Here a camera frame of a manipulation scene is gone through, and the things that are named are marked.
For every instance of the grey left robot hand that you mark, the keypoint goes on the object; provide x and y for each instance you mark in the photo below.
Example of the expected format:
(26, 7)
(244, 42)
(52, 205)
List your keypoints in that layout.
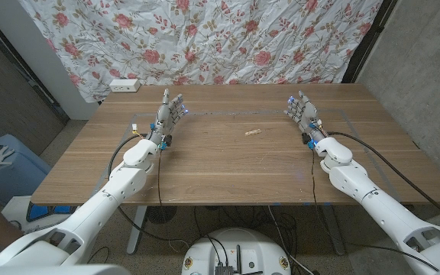
(164, 118)

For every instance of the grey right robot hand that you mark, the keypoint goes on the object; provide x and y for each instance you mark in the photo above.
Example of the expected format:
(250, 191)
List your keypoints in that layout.
(306, 112)

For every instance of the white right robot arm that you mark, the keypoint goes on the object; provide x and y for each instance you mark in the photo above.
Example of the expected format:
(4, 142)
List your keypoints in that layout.
(357, 179)

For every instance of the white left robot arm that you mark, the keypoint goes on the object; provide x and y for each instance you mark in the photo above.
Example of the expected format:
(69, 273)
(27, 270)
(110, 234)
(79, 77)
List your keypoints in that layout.
(120, 187)

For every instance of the white power strip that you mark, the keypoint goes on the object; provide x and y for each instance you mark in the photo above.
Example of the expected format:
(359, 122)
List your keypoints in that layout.
(124, 85)

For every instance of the black stand pole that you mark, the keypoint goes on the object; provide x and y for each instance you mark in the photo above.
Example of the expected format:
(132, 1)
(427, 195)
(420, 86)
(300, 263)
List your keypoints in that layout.
(365, 46)

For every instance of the floral backdrop cloth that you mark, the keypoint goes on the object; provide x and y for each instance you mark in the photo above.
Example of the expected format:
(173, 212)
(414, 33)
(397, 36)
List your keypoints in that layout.
(204, 38)

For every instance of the black round fan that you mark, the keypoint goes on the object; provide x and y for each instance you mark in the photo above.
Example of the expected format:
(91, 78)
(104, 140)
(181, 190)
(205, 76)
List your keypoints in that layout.
(161, 214)

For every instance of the white table leg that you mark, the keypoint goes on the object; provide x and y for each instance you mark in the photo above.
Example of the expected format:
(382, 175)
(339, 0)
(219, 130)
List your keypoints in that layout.
(136, 233)

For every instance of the grey table leg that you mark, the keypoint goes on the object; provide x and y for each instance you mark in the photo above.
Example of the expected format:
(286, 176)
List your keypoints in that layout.
(334, 233)

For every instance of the white robot torso base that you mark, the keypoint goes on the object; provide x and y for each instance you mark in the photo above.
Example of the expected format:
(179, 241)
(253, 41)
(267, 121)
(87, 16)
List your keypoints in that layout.
(239, 240)

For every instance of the blue storage bin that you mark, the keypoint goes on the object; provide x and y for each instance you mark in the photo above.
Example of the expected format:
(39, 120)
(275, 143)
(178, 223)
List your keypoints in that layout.
(10, 179)

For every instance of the white and blue box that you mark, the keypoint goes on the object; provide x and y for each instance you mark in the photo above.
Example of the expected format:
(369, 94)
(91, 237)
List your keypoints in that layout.
(17, 210)

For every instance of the black metal frame bar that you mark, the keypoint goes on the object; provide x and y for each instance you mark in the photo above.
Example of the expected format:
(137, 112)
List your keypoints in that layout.
(21, 68)

